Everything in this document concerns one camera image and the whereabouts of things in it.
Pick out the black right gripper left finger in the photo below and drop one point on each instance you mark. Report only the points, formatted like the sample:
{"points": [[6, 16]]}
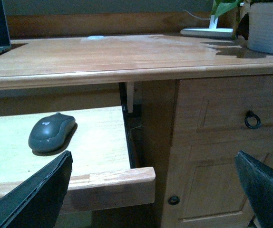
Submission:
{"points": [[36, 202]]}

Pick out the white plant pot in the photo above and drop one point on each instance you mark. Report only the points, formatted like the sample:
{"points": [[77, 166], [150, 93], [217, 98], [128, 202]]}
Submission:
{"points": [[261, 27]]}

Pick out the white desk lamp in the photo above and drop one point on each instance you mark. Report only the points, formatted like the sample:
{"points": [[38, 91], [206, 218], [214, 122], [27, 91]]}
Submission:
{"points": [[212, 32]]}

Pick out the green plant leaves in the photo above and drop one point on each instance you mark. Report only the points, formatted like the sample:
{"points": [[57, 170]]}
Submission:
{"points": [[242, 23]]}

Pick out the grey computer mouse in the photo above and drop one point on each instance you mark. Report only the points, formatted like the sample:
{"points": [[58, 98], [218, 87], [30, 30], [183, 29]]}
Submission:
{"points": [[50, 132]]}

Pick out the black ring drawer handle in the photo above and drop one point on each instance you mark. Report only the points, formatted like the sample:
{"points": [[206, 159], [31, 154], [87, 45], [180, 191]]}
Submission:
{"points": [[252, 121]]}

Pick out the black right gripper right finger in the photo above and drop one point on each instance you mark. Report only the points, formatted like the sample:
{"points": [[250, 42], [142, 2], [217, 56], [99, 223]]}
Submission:
{"points": [[256, 180]]}

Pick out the wooden desk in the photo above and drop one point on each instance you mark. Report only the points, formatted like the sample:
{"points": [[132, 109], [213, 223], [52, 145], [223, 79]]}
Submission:
{"points": [[183, 103]]}

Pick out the wooden pull-out keyboard tray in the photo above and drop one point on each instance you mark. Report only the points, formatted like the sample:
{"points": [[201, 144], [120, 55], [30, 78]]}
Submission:
{"points": [[102, 176]]}

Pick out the black cabinet door knob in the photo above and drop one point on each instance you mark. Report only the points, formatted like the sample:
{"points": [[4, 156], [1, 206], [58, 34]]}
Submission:
{"points": [[173, 200]]}

